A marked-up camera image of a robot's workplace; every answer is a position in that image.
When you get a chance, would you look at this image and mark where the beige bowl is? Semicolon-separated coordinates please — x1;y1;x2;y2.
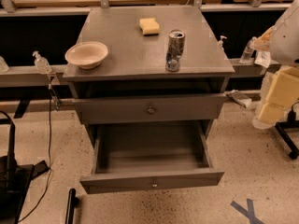
64;41;108;69

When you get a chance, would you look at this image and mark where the clear water bottle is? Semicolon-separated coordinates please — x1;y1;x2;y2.
240;36;257;63

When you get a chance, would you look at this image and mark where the grey top drawer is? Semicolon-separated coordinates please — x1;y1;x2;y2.
74;94;227;124

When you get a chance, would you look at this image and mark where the grey metal rail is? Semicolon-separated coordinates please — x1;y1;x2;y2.
0;58;280;88

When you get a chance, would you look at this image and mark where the small pump bottle right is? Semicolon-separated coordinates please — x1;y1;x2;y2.
218;35;227;51

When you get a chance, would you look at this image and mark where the black bar on floor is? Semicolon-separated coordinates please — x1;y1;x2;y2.
65;189;79;224

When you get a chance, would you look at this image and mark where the grey drawer cabinet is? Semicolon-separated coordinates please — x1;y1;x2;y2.
63;5;235;147

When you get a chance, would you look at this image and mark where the black stand left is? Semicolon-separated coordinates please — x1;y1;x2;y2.
0;111;50;224

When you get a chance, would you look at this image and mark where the yellow sponge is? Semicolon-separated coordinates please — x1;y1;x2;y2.
139;18;160;35

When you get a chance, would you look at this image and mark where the black cable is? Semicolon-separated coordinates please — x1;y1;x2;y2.
18;75;62;223

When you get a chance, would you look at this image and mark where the black stand base right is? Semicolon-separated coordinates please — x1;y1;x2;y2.
274;101;299;161

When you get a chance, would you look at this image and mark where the white wipe packet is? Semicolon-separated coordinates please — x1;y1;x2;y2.
254;50;271;68

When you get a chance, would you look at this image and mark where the grey drawer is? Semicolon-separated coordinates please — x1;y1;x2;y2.
74;94;227;124
80;121;223;194

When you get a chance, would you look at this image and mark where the clear pump bottle left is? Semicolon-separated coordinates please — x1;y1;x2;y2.
33;51;51;75

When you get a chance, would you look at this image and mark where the silver soda can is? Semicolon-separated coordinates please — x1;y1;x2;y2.
165;30;185;72

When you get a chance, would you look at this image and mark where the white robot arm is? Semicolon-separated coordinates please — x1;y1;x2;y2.
252;0;299;129

